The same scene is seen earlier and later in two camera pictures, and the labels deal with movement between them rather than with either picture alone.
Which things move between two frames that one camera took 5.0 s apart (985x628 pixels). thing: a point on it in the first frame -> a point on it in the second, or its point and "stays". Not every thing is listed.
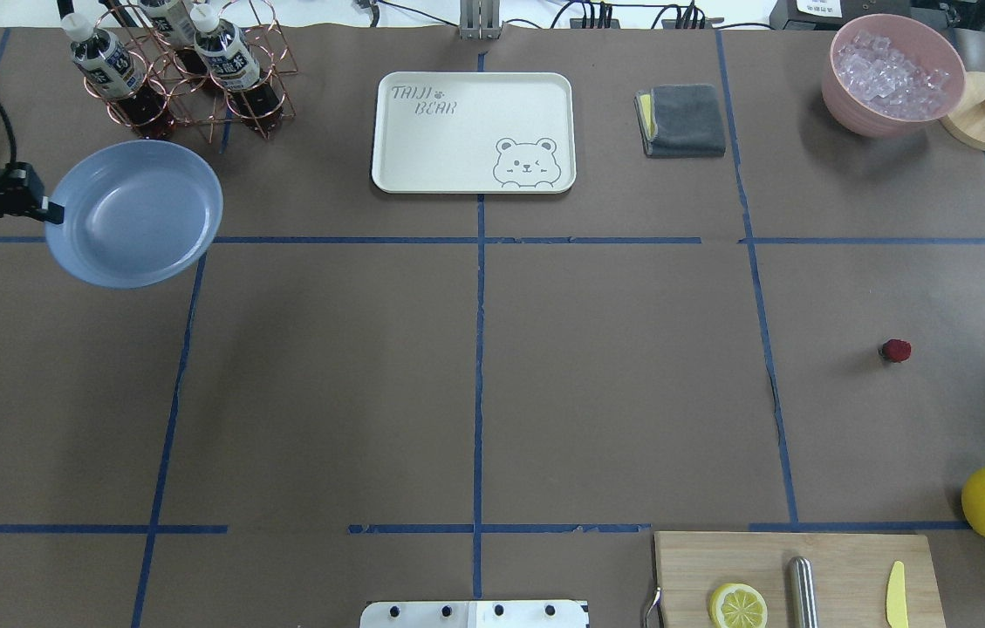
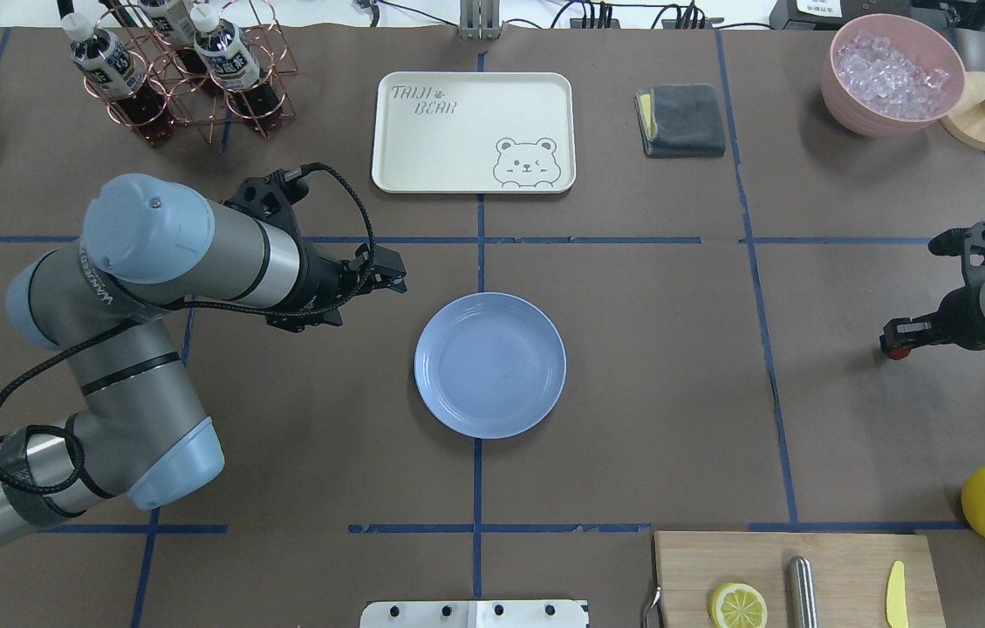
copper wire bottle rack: x=161 y=64 stays
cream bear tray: x=474 y=133 stays
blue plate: x=136 y=214 -> x=490 y=365
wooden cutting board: x=851 y=572 stays
